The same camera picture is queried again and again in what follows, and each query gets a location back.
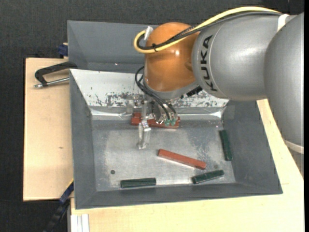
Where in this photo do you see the red-brown flat block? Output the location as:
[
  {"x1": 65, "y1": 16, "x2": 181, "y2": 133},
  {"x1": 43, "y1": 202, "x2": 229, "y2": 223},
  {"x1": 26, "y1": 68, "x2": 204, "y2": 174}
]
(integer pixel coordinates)
[
  {"x1": 130, "y1": 112, "x2": 181, "y2": 130},
  {"x1": 157, "y1": 148, "x2": 207, "y2": 171}
]

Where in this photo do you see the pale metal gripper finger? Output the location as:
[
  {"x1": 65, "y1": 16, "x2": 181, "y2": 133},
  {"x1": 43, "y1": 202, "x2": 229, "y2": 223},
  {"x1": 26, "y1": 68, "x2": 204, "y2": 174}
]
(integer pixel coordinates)
[
  {"x1": 137, "y1": 124, "x2": 145, "y2": 150},
  {"x1": 142, "y1": 121, "x2": 152, "y2": 150}
]

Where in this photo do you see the black cylinder on white bracket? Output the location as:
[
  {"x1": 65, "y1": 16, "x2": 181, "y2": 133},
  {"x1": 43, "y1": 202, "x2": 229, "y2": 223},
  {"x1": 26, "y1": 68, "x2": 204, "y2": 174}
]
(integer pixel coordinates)
[{"x1": 186, "y1": 86, "x2": 203, "y2": 97}]

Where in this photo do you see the grey metal bin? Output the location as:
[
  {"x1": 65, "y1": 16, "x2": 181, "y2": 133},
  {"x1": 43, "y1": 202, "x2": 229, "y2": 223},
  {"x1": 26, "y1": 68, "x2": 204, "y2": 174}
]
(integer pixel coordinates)
[{"x1": 67, "y1": 20, "x2": 283, "y2": 210}]

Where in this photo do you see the dark green flat block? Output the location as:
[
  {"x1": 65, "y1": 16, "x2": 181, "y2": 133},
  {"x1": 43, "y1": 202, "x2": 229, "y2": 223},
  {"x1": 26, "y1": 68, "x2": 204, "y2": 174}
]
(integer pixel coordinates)
[
  {"x1": 218, "y1": 130, "x2": 234, "y2": 161},
  {"x1": 192, "y1": 169, "x2": 225, "y2": 185},
  {"x1": 120, "y1": 177, "x2": 157, "y2": 189}
]

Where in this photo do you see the pale flat board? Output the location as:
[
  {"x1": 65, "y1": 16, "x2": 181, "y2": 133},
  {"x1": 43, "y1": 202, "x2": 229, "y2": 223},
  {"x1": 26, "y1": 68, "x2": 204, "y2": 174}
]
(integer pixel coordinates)
[{"x1": 23, "y1": 58, "x2": 74, "y2": 202}]

